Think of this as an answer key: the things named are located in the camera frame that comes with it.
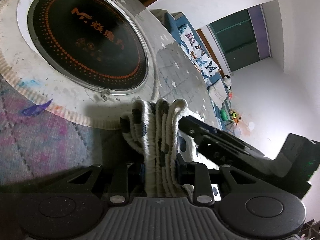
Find white navy polka dot garment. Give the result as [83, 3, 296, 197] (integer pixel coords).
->
[120, 99, 216, 197]

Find colourful toys on floor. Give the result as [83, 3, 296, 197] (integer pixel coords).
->
[220, 90, 256, 138]

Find beige cushion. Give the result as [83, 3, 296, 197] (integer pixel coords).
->
[208, 79, 228, 109]

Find blue sofa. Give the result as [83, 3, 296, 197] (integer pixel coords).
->
[151, 9, 232, 132]

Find plush toy on sofa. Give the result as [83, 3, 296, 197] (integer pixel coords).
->
[223, 75, 232, 90]

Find grey star pattern tablecloth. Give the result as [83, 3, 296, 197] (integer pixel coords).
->
[1, 0, 217, 187]

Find butterfly print pillow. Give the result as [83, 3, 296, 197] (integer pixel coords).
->
[178, 24, 220, 81]

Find round induction cooktop in table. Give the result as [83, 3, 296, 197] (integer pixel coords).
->
[0, 0, 161, 131]

